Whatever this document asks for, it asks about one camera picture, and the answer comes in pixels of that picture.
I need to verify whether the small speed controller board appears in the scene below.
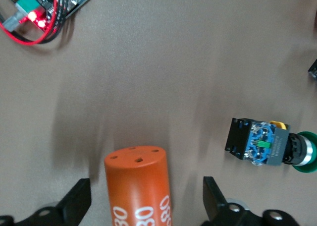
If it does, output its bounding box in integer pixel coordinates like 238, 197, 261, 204
0, 0, 98, 35

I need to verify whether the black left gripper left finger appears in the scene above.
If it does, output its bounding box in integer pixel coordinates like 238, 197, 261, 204
0, 178, 92, 226

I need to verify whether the yellow push button switch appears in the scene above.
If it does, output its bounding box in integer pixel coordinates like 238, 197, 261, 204
308, 59, 317, 82

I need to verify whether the orange 4680 battery cylinder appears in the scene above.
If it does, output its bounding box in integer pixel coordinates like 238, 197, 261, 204
104, 145, 173, 226

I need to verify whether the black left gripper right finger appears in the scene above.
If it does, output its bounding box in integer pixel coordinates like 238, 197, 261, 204
202, 176, 302, 226

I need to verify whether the green push button switch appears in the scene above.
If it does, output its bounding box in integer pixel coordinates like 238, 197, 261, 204
224, 117, 317, 174

